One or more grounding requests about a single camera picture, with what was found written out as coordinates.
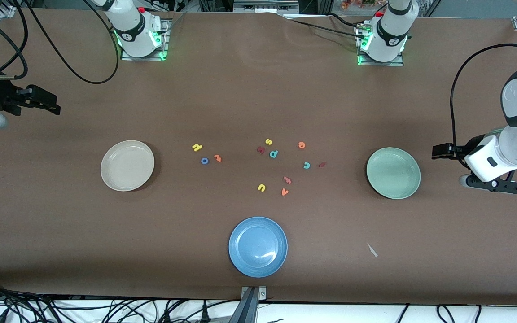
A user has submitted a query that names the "green plate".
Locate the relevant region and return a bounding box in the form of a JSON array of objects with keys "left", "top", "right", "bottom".
[{"left": 366, "top": 147, "right": 421, "bottom": 200}]

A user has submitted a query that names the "beige brown plate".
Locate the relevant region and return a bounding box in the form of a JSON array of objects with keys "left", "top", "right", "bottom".
[{"left": 101, "top": 140, "right": 155, "bottom": 192}]

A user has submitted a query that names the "brown table cover sheet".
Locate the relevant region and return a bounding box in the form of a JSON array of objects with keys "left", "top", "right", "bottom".
[{"left": 0, "top": 8, "right": 517, "bottom": 306}]

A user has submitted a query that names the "blue plate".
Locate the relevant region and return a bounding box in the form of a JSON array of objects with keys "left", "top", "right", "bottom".
[{"left": 228, "top": 217, "right": 288, "bottom": 278}]

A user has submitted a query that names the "grey metal box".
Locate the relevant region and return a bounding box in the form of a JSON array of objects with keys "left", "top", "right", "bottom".
[{"left": 233, "top": 0, "right": 299, "bottom": 14}]

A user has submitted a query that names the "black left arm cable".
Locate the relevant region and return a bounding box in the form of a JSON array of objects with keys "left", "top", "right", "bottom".
[{"left": 450, "top": 43, "right": 517, "bottom": 148}]

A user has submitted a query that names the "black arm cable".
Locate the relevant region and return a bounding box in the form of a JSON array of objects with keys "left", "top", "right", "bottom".
[
  {"left": 450, "top": 43, "right": 517, "bottom": 148},
  {"left": 0, "top": 0, "right": 121, "bottom": 85}
]

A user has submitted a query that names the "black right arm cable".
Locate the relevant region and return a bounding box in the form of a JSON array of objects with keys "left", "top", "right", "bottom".
[{"left": 0, "top": 0, "right": 121, "bottom": 85}]

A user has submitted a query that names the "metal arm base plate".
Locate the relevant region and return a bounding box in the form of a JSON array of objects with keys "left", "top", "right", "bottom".
[
  {"left": 356, "top": 23, "right": 405, "bottom": 67},
  {"left": 120, "top": 19, "right": 170, "bottom": 61}
]

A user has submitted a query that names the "looped black floor cable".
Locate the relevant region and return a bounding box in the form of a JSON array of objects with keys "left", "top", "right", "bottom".
[{"left": 437, "top": 304, "right": 457, "bottom": 323}]

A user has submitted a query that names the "short black base cable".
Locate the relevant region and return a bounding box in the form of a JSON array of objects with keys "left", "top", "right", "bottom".
[{"left": 326, "top": 13, "right": 362, "bottom": 27}]

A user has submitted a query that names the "long black base cable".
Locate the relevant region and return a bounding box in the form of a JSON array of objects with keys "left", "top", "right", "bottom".
[{"left": 283, "top": 17, "right": 367, "bottom": 39}]

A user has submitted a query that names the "black floor cable bundle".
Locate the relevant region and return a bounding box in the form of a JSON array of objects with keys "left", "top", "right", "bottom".
[{"left": 0, "top": 279, "right": 160, "bottom": 323}]

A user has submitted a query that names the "aluminium edge bracket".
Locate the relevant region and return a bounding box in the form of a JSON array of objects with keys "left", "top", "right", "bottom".
[{"left": 241, "top": 286, "right": 267, "bottom": 301}]

